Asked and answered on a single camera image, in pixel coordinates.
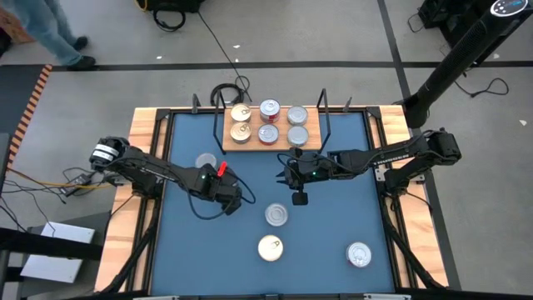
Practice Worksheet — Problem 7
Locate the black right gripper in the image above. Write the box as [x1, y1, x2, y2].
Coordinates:
[276, 163, 318, 207]

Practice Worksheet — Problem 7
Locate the green tuna can silver lid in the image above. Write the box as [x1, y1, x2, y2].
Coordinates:
[264, 202, 290, 228]
[286, 125, 311, 148]
[194, 152, 218, 170]
[286, 105, 310, 127]

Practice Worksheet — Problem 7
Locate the blue salmon can gold lid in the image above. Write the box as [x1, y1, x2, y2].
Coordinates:
[230, 102, 252, 124]
[230, 122, 253, 145]
[257, 234, 285, 263]

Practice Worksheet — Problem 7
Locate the blue table mat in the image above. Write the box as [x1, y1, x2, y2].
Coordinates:
[149, 111, 396, 295]

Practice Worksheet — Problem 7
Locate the black power adapter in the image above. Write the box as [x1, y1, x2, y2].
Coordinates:
[60, 173, 93, 197]

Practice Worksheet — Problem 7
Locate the white flat box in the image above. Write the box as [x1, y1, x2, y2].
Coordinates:
[19, 220, 97, 284]

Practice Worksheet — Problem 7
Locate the black horizontal beam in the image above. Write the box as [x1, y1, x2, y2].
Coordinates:
[0, 227, 105, 262]

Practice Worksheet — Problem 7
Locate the black bag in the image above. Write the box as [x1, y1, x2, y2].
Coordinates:
[135, 0, 206, 13]

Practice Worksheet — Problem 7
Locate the black tower fan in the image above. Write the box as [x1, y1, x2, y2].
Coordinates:
[402, 0, 533, 129]

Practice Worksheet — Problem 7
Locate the black mat hazard-striped edge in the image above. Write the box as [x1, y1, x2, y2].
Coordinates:
[0, 63, 54, 168]

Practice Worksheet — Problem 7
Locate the black floor equipment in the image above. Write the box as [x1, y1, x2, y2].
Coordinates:
[417, 0, 495, 48]

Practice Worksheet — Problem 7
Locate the person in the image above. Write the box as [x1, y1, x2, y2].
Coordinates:
[0, 0, 97, 71]

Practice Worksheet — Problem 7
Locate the brown cardboard box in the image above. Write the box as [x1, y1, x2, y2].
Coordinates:
[0, 7, 37, 45]

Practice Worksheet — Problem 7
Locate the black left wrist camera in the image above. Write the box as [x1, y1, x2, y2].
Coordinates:
[222, 197, 244, 217]

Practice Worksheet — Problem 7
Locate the black left camera cable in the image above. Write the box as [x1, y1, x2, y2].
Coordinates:
[185, 170, 257, 221]

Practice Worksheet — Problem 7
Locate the wooden shelf with black frame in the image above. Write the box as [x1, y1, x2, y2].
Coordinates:
[212, 87, 333, 156]

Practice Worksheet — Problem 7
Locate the coiled black floor cable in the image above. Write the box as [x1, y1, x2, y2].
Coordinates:
[209, 74, 252, 108]
[152, 6, 187, 33]

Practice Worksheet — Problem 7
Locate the long black floor cable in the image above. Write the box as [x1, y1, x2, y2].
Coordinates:
[196, 10, 253, 103]

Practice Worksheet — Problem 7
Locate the yellow floor cable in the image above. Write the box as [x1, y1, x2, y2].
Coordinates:
[6, 167, 116, 189]

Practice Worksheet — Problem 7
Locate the thin black floor cable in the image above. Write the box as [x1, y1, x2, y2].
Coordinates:
[453, 77, 511, 99]

